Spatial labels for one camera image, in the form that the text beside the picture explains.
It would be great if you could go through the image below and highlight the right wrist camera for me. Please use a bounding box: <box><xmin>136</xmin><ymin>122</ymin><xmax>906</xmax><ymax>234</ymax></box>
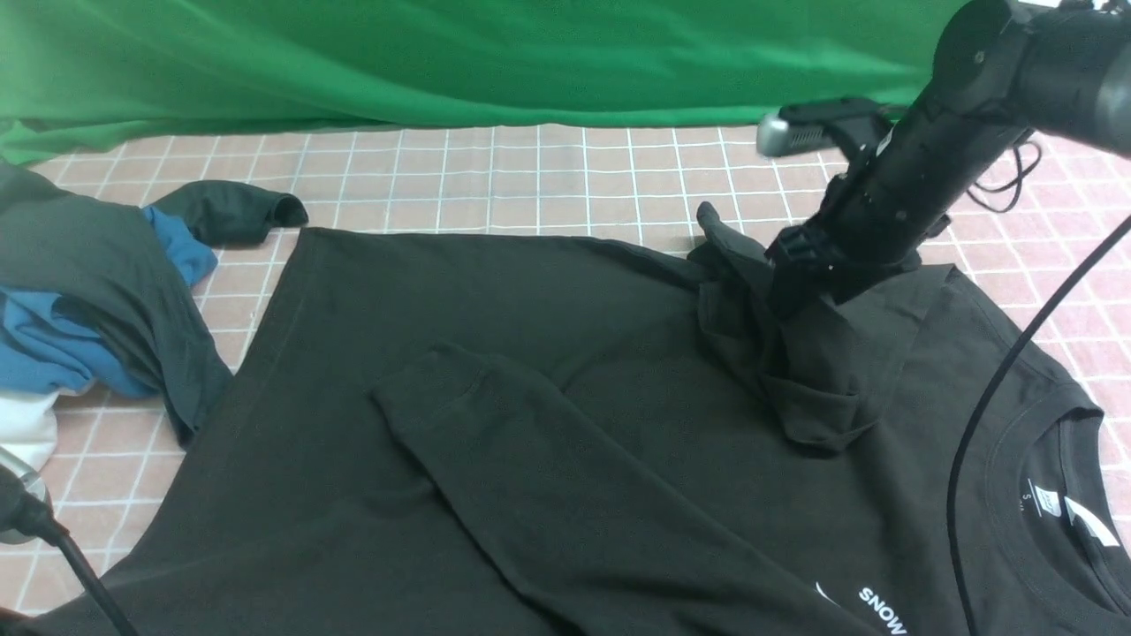
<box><xmin>756</xmin><ymin>97</ymin><xmax>908</xmax><ymax>162</ymax></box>

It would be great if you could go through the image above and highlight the white shirt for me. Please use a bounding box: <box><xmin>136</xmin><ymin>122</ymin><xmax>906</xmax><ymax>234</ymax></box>
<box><xmin>1</xmin><ymin>383</ymin><xmax>94</xmax><ymax>472</ymax></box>

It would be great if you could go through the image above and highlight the black right camera cable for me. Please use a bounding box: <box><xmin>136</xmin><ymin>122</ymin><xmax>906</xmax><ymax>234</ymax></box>
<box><xmin>946</xmin><ymin>132</ymin><xmax>1131</xmax><ymax>636</ymax></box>

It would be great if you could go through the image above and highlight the black camera cable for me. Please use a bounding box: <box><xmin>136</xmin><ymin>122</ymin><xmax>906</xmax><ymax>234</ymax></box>
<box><xmin>9</xmin><ymin>495</ymin><xmax>138</xmax><ymax>636</ymax></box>
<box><xmin>946</xmin><ymin>132</ymin><xmax>1131</xmax><ymax>636</ymax></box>

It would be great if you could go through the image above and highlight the blue shirt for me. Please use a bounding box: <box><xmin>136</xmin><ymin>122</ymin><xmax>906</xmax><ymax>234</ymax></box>
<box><xmin>1</xmin><ymin>206</ymin><xmax>217</xmax><ymax>398</ymax></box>

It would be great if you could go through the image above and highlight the dark gray long-sleeved shirt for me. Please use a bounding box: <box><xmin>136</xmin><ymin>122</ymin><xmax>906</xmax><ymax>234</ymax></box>
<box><xmin>104</xmin><ymin>207</ymin><xmax>1128</xmax><ymax>635</ymax></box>

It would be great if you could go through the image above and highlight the green backdrop cloth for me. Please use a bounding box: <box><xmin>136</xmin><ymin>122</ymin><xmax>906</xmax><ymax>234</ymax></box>
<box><xmin>1</xmin><ymin>1</ymin><xmax>959</xmax><ymax>164</ymax></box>

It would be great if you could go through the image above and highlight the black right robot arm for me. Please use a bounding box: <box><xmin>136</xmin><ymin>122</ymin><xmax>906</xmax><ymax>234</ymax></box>
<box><xmin>758</xmin><ymin>1</ymin><xmax>1130</xmax><ymax>317</ymax></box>

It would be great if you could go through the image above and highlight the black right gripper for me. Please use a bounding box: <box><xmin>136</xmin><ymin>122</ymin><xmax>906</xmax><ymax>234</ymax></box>
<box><xmin>767</xmin><ymin>88</ymin><xmax>1031</xmax><ymax>319</ymax></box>

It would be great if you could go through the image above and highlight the black left camera cable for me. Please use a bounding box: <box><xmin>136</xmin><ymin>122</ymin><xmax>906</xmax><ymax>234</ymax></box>
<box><xmin>9</xmin><ymin>495</ymin><xmax>138</xmax><ymax>636</ymax></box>

